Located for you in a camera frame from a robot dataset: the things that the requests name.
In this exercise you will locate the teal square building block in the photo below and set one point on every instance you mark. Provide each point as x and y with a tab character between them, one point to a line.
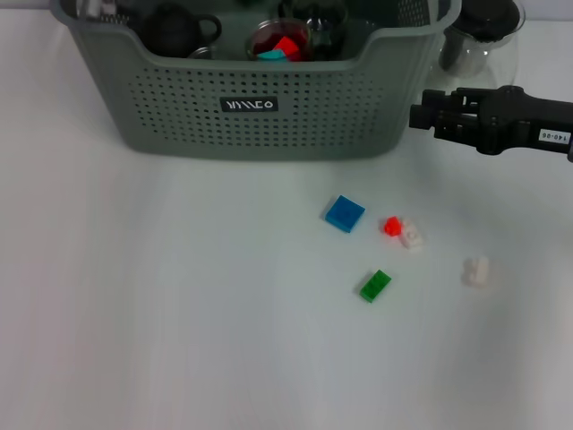
272	56

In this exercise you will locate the grey perforated storage bin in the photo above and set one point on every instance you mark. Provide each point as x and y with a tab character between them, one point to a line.
291	125

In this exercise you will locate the green building block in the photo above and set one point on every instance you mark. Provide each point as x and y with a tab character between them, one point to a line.
375	286

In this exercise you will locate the dark clay teapot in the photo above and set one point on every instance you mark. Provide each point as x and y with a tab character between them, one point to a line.
172	31

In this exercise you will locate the small red building block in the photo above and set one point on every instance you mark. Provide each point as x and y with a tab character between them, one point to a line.
392	226

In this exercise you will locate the dark red long brick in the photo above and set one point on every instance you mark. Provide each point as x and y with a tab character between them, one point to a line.
264	41

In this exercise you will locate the glass teacup with black base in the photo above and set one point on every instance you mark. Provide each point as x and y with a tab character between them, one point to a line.
329	27
255	40
203	53

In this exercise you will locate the blue square building block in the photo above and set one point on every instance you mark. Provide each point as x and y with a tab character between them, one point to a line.
344	214

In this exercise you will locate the glass carafe with black lid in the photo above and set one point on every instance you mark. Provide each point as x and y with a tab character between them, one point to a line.
474	54

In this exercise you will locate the white building block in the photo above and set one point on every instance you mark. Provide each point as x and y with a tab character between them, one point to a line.
475	272
412	236

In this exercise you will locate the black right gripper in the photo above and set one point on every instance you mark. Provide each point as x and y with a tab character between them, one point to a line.
510	121

